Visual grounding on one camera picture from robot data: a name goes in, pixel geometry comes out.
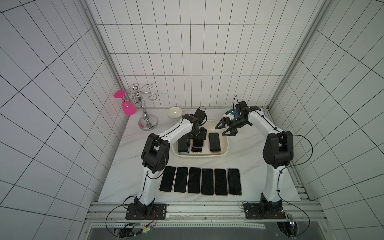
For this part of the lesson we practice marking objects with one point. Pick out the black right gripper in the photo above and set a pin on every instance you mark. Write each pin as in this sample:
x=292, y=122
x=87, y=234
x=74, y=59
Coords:
x=235, y=123

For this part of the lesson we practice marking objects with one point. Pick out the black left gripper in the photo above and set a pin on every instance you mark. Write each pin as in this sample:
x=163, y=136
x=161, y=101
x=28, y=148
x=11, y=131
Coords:
x=203, y=134

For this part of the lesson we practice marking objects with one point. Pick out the stack phone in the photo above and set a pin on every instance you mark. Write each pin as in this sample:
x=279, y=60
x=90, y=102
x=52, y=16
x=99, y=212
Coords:
x=183, y=145
x=198, y=143

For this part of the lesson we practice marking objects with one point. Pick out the black phone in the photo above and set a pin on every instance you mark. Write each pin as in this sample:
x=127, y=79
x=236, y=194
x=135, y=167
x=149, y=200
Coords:
x=221, y=185
x=180, y=185
x=234, y=182
x=194, y=181
x=168, y=177

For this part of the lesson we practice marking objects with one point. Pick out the phone with pink case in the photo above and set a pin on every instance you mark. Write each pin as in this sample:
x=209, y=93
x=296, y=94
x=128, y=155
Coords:
x=207, y=182

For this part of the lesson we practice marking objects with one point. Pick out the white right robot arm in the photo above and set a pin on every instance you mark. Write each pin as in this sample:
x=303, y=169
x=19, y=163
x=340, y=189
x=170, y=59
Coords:
x=277, y=153

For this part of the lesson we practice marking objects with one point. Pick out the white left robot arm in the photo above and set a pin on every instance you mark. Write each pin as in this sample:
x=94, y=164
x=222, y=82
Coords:
x=156, y=153

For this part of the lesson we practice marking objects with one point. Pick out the white plastic storage box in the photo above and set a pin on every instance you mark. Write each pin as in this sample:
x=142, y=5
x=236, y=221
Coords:
x=206, y=152

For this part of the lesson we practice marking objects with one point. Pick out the white ceramic bowl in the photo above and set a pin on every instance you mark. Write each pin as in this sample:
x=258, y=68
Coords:
x=174, y=112

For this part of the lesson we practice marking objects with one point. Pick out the chrome wine glass rack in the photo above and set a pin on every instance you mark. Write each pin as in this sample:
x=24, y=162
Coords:
x=147, y=122

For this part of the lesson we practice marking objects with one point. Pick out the pink plastic wine glass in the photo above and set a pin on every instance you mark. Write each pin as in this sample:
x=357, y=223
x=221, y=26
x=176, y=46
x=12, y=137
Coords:
x=128, y=107

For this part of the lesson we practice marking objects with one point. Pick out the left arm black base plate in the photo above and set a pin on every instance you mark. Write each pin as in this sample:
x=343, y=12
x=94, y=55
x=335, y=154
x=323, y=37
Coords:
x=139, y=211

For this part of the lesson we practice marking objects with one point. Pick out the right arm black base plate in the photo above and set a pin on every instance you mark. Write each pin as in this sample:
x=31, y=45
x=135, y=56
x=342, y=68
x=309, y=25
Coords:
x=255, y=211

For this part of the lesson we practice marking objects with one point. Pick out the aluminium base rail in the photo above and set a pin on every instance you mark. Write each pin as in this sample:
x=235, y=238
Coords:
x=200, y=214

